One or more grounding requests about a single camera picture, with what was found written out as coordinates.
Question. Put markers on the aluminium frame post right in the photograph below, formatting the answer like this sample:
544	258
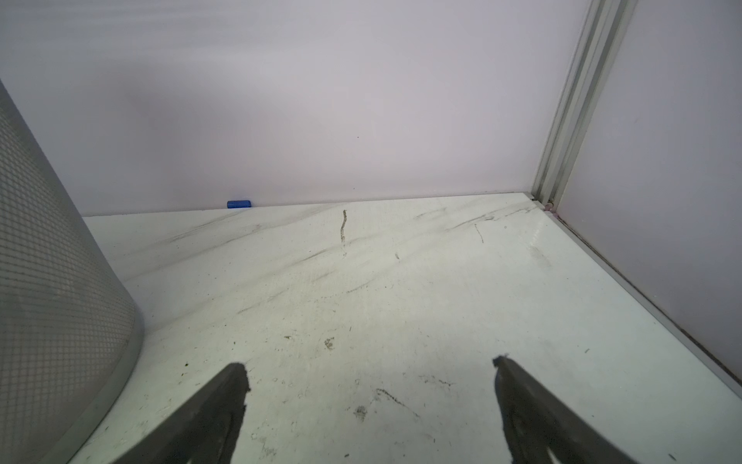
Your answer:
605	26

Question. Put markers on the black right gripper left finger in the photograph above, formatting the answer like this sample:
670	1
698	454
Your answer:
205	429

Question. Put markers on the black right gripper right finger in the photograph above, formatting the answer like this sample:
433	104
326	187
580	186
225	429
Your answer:
539	428

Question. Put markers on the small blue cap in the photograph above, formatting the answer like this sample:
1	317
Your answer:
238	204

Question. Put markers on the grey mesh waste bin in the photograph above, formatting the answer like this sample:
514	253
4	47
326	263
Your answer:
70	332

